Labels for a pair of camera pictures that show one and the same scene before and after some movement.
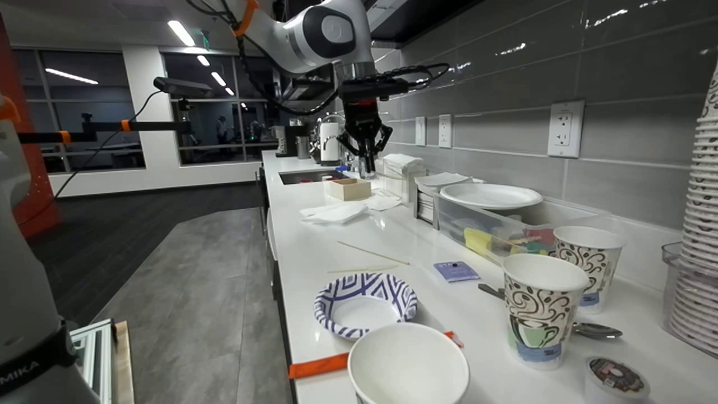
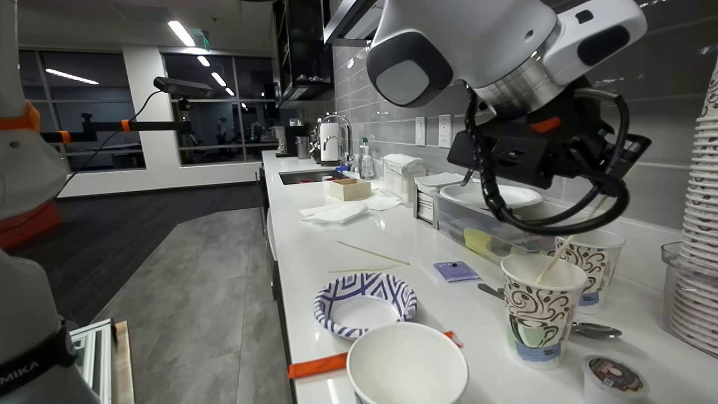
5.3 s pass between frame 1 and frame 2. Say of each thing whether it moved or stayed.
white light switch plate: stayed
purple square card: stayed
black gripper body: moved
